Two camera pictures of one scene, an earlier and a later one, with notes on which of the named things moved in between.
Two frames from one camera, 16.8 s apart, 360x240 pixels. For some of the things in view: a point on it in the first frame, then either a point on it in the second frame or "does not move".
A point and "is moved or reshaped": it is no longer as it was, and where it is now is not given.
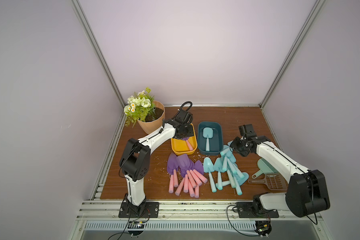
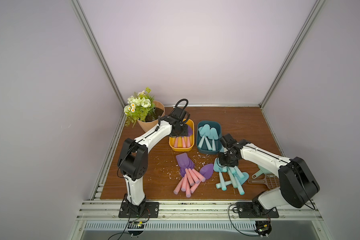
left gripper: [190, 131] does not move
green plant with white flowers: [141, 106] does not move
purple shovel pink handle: [186, 139] to [175, 144]
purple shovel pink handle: [173, 164] to [189, 134]
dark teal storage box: [215, 143] does not move
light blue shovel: [218, 166] to [239, 172]
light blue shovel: [231, 159] is moved or reshaped
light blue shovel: [226, 151] is moved or reshaped
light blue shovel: [209, 167] to [220, 168]
